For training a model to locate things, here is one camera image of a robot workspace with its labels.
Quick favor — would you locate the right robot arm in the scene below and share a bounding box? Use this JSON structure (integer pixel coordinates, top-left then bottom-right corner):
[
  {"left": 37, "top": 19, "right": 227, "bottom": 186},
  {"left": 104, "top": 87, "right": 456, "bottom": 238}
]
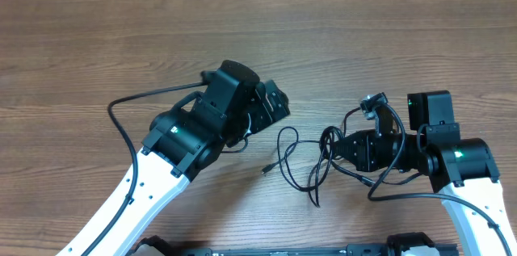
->
[{"left": 319, "top": 90, "right": 516, "bottom": 255}]

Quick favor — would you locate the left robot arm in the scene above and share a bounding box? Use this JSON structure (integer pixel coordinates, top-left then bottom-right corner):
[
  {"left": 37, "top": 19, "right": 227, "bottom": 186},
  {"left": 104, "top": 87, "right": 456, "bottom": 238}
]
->
[{"left": 60, "top": 60, "right": 290, "bottom": 255}]

